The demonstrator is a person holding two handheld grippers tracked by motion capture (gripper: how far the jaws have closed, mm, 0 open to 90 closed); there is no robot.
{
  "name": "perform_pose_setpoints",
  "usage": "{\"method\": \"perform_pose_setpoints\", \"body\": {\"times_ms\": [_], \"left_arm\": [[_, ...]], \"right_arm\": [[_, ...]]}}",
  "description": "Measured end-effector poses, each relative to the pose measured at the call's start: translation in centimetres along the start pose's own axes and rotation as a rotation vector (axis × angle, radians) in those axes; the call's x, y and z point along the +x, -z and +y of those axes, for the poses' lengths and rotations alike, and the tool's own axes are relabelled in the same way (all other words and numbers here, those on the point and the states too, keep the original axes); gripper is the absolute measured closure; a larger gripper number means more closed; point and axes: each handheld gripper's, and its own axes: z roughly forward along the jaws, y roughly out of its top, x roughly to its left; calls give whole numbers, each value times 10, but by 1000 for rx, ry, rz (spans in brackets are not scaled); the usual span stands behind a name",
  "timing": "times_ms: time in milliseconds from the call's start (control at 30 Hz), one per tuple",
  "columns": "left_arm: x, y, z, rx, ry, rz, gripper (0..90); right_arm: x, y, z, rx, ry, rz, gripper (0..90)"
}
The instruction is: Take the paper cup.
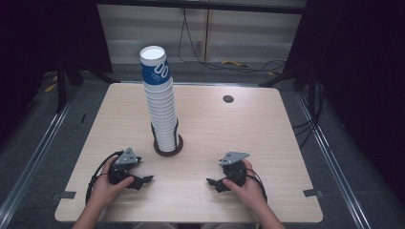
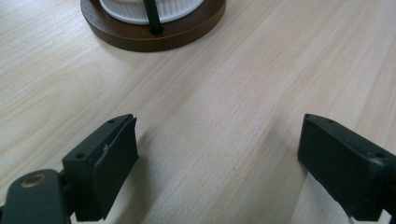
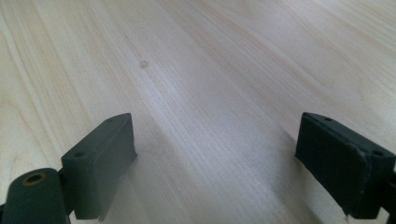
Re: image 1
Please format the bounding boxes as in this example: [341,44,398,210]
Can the black crossbar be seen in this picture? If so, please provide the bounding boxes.
[96,0,308,15]

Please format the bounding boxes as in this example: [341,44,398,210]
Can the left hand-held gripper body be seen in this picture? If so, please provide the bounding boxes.
[108,146,142,187]

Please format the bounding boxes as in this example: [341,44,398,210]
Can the stack of white cups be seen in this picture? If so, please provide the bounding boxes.
[142,76,180,153]

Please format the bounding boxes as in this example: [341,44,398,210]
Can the black floor cable bundle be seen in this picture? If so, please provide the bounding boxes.
[291,80,327,149]

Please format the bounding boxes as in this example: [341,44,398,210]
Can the black hanging cable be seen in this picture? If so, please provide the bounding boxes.
[177,8,288,73]

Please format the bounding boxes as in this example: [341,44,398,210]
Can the metal floor rail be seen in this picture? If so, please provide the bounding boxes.
[0,85,82,221]
[294,90,373,229]

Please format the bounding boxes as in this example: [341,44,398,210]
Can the person's right hand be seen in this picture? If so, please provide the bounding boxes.
[222,158,266,209]

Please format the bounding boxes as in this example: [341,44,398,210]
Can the person's left hand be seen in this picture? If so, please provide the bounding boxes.
[90,156,136,209]

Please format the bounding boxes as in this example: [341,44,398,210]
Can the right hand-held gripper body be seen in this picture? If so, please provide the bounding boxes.
[219,151,250,187]

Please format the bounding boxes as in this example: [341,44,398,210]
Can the dark round cup holder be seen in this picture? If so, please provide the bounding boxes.
[150,118,184,157]

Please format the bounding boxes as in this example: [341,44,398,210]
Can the black metal stand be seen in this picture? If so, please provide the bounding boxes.
[55,52,120,115]
[259,61,321,117]

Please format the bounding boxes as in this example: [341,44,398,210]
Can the dark curtain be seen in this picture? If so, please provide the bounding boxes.
[283,0,405,204]
[0,0,113,141]

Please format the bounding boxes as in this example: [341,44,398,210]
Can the grey tape strip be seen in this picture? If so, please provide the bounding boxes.
[51,190,77,200]
[302,188,324,198]

